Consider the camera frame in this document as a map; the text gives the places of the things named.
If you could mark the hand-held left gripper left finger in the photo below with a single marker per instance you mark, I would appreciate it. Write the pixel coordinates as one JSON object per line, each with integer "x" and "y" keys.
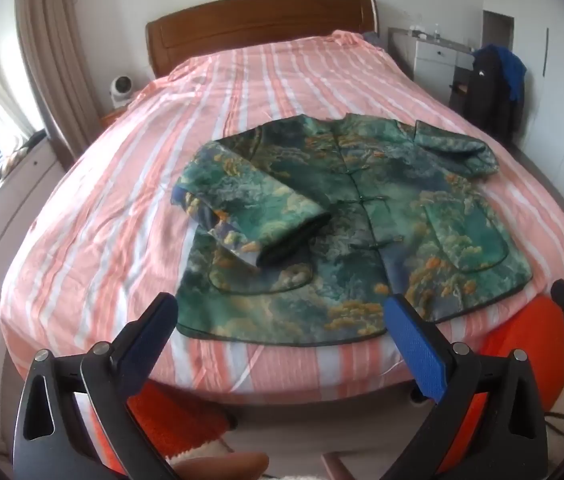
{"x": 148, "y": 332}

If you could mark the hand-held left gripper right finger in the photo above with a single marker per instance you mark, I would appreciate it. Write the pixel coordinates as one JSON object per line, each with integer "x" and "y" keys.
{"x": 414, "y": 347}

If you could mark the green patterned jacket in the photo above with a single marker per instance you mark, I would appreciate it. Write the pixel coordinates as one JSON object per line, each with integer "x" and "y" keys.
{"x": 376, "y": 240}

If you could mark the orange knit cloth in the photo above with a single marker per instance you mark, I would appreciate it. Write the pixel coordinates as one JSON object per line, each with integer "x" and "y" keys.
{"x": 526, "y": 325}

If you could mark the pink striped bed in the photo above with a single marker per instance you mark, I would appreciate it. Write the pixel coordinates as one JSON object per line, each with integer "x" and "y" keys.
{"x": 137, "y": 200}

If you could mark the wooden nightstand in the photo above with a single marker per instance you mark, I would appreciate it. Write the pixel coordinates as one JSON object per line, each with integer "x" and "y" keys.
{"x": 112, "y": 117}

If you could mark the dark cloth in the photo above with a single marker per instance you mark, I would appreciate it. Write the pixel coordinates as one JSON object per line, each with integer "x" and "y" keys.
{"x": 19, "y": 152}

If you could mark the blue garment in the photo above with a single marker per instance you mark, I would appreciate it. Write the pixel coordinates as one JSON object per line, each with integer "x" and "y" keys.
{"x": 509, "y": 70}

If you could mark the white desk fan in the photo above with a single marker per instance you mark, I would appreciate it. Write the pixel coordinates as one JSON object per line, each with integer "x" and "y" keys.
{"x": 122, "y": 89}

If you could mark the white dresser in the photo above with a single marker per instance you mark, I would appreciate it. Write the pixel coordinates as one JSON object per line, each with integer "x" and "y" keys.
{"x": 434, "y": 60}

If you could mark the beige curtain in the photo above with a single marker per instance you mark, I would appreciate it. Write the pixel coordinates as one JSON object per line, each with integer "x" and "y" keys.
{"x": 54, "y": 60}

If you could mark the clear bottle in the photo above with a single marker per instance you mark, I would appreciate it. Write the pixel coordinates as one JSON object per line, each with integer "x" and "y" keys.
{"x": 436, "y": 30}

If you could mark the wooden headboard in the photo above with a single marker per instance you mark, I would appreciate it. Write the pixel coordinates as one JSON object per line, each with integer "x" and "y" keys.
{"x": 257, "y": 25}

